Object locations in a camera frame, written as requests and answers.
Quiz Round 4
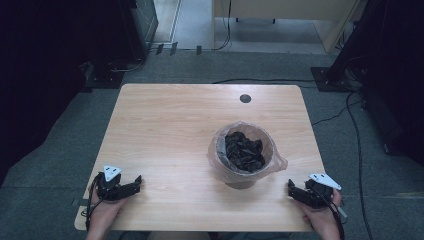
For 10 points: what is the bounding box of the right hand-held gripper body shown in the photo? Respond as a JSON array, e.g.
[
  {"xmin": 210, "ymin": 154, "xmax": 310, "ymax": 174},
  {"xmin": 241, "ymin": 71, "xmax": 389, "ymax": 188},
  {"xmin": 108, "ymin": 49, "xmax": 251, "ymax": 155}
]
[{"xmin": 301, "ymin": 172, "xmax": 343, "ymax": 210}]

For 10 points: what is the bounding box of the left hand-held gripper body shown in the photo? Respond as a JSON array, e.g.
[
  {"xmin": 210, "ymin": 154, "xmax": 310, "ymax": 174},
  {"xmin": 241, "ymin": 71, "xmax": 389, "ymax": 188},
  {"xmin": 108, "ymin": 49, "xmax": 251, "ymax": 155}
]
[{"xmin": 95, "ymin": 164, "xmax": 136, "ymax": 202}]

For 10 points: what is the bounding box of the person's left hand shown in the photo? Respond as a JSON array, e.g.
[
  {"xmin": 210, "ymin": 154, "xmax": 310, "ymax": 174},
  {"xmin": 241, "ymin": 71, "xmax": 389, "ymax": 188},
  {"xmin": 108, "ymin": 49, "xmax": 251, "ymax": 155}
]
[{"xmin": 88, "ymin": 188, "xmax": 129, "ymax": 224}]

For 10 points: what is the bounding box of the person's right hand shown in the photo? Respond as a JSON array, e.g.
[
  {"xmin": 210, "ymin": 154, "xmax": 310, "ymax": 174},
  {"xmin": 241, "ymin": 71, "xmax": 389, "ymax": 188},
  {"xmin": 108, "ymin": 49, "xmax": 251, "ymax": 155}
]
[{"xmin": 294, "ymin": 189, "xmax": 344, "ymax": 234}]

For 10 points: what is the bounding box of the grey round trash bin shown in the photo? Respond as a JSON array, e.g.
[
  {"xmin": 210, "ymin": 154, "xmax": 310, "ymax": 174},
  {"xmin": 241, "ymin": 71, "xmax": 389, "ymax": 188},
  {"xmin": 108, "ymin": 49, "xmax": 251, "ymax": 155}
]
[{"xmin": 213, "ymin": 121, "xmax": 278, "ymax": 191}]

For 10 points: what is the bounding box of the crumpled black plastic bag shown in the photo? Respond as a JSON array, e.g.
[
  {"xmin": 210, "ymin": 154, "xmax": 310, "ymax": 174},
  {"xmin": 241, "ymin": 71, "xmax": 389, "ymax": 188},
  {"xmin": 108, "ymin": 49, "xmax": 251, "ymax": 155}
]
[{"xmin": 224, "ymin": 130, "xmax": 267, "ymax": 174}]

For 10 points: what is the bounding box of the dark curtain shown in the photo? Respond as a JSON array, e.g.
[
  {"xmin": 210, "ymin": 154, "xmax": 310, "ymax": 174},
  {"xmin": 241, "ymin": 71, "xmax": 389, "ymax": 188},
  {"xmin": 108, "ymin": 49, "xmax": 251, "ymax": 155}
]
[{"xmin": 0, "ymin": 0, "xmax": 148, "ymax": 188}]

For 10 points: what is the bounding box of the dark equipment rack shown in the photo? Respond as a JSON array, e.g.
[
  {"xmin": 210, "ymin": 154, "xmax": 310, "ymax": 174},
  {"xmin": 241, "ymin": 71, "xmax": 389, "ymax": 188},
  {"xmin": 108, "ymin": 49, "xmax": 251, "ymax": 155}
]
[{"xmin": 328, "ymin": 0, "xmax": 424, "ymax": 166}]

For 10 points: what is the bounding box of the dark glass-fronted cabinet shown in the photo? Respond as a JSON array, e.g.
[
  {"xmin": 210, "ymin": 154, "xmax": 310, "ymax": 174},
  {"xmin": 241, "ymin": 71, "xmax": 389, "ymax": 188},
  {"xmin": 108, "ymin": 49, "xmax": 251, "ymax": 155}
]
[{"xmin": 129, "ymin": 0, "xmax": 160, "ymax": 46}]

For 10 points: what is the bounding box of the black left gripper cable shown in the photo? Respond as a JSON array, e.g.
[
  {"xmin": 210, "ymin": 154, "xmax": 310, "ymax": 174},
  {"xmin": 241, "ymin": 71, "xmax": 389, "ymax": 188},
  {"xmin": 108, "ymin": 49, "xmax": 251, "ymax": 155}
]
[{"xmin": 85, "ymin": 172, "xmax": 104, "ymax": 232}]

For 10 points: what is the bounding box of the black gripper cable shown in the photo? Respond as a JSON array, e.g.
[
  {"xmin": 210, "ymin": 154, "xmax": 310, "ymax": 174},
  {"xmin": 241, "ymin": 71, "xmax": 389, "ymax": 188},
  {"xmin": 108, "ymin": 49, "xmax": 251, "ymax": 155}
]
[
  {"xmin": 313, "ymin": 181, "xmax": 349, "ymax": 240},
  {"xmin": 85, "ymin": 172, "xmax": 104, "ymax": 232}
]

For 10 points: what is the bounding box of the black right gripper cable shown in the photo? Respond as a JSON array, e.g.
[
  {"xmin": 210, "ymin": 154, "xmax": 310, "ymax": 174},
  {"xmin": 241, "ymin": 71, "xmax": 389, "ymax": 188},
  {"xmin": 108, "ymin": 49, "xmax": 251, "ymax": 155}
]
[{"xmin": 313, "ymin": 181, "xmax": 349, "ymax": 240}]

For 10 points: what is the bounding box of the long black floor cable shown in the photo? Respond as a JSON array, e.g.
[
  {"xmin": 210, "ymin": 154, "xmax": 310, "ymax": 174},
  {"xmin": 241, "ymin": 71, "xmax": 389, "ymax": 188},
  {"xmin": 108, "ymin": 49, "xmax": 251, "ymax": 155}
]
[{"xmin": 345, "ymin": 90, "xmax": 375, "ymax": 240}]

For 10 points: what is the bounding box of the thin black floor cable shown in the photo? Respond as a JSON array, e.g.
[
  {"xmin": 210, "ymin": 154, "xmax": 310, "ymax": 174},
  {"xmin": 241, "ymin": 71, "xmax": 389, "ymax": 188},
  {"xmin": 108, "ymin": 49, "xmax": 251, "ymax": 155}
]
[{"xmin": 311, "ymin": 99, "xmax": 364, "ymax": 127}]

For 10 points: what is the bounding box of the black stand base plate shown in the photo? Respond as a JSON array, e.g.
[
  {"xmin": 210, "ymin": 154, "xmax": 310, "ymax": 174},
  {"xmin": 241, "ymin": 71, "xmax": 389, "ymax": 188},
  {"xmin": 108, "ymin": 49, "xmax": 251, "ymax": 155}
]
[
  {"xmin": 87, "ymin": 61, "xmax": 126, "ymax": 90},
  {"xmin": 310, "ymin": 66, "xmax": 353, "ymax": 93}
]

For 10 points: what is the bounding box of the white floor cable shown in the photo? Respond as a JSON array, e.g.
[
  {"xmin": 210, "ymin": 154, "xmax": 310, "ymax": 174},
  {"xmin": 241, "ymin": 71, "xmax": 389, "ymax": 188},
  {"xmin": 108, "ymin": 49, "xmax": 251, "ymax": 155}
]
[{"xmin": 110, "ymin": 57, "xmax": 145, "ymax": 74}]

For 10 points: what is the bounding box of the black hanging cable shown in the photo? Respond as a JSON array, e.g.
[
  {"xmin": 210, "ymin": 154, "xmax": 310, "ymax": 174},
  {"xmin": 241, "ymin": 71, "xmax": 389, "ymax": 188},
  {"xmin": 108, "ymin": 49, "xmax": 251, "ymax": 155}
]
[{"xmin": 213, "ymin": 0, "xmax": 233, "ymax": 52}]

